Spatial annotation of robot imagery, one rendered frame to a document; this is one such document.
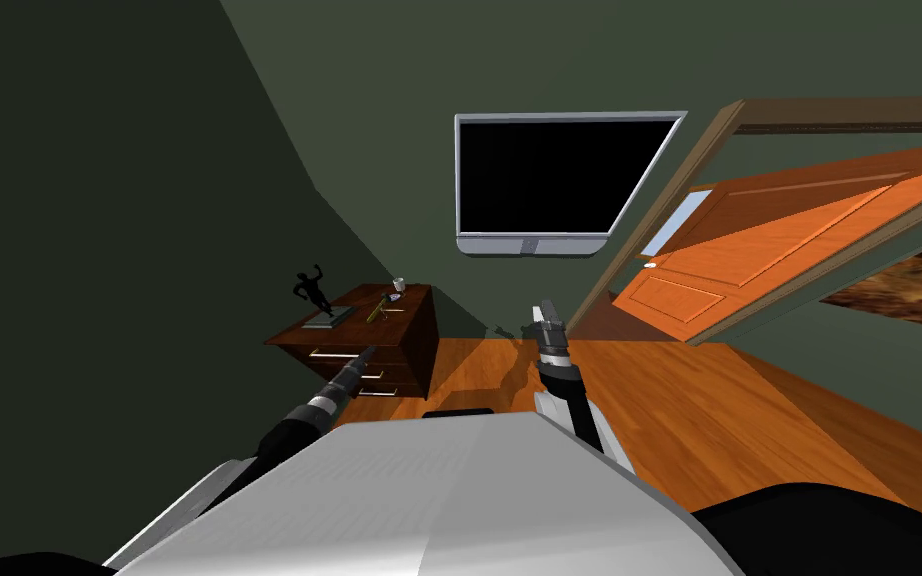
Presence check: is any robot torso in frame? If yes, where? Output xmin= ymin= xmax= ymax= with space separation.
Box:
xmin=115 ymin=407 xmax=744 ymax=576

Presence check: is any dark brown wooden dresser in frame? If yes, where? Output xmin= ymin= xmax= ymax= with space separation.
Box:
xmin=264 ymin=263 xmax=441 ymax=402

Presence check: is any brown wall picture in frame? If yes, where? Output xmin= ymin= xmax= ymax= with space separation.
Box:
xmin=818 ymin=235 xmax=922 ymax=335

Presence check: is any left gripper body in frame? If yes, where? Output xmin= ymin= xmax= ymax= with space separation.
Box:
xmin=334 ymin=345 xmax=379 ymax=400

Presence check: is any orange wooden door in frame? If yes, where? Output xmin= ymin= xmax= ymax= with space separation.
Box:
xmin=612 ymin=139 xmax=922 ymax=346

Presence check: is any grey framed black television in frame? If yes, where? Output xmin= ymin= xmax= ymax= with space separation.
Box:
xmin=453 ymin=111 xmax=689 ymax=258

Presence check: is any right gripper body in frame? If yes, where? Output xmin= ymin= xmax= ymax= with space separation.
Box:
xmin=530 ymin=319 xmax=570 ymax=361

